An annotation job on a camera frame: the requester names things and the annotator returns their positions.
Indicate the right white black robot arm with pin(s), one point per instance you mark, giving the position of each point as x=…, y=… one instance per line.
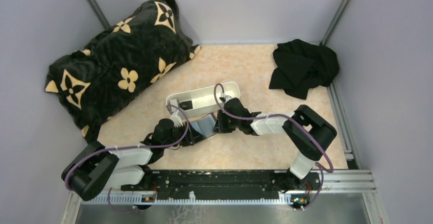
x=309, y=132

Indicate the black floral plush pillow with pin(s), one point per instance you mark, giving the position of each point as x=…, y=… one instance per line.
x=115, y=66

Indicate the black credit card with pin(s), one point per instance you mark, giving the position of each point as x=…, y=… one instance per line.
x=186, y=105

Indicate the white oblong plastic tray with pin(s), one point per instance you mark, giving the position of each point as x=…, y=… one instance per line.
x=203, y=99

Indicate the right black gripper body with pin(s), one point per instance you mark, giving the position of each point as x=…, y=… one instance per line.
x=226, y=124

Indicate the aluminium frame rail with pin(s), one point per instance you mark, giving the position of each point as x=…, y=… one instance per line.
x=355, y=179

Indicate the white slotted cable duct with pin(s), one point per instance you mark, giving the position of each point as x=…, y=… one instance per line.
x=139, y=199

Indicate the black cloth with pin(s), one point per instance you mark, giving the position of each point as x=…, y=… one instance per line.
x=301, y=66

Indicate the brown leather card holder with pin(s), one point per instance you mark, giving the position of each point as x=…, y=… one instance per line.
x=203, y=128

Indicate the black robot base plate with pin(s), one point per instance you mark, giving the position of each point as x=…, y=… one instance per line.
x=222, y=185

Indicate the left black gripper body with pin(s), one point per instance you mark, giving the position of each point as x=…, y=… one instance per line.
x=178, y=132

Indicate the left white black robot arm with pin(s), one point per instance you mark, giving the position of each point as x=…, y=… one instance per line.
x=98, y=168

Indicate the stack of grey cards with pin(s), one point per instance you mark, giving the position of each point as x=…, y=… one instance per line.
x=174, y=105

